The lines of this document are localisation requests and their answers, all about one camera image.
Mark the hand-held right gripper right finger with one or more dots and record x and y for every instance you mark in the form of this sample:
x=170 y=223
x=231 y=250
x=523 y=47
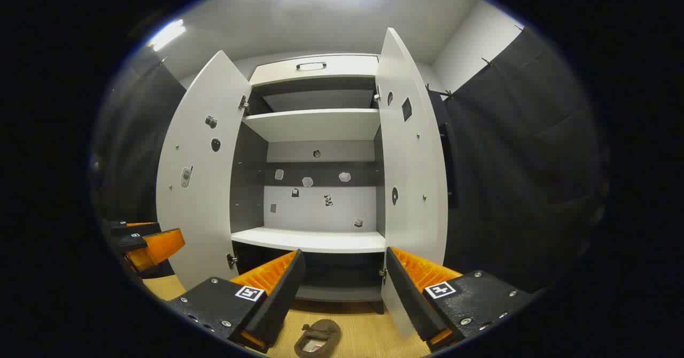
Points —
x=406 y=299

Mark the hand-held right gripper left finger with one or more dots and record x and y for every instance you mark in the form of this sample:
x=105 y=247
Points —
x=278 y=299

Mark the ceiling light panel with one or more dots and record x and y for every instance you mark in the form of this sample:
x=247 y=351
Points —
x=166 y=34

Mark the white cabinet door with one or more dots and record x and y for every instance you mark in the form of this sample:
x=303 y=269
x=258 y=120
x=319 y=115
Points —
x=197 y=213
x=411 y=187

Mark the brown shoe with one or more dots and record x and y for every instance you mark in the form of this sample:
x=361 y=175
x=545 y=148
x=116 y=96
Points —
x=318 y=336

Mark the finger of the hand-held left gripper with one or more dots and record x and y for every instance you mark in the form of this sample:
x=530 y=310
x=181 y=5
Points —
x=160 y=248
x=133 y=228

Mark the black backdrop cloth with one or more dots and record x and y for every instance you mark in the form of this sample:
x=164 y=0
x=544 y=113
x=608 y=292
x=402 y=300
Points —
x=523 y=160

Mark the white shoe cabinet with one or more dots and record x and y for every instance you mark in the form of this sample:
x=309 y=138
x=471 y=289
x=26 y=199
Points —
x=315 y=125

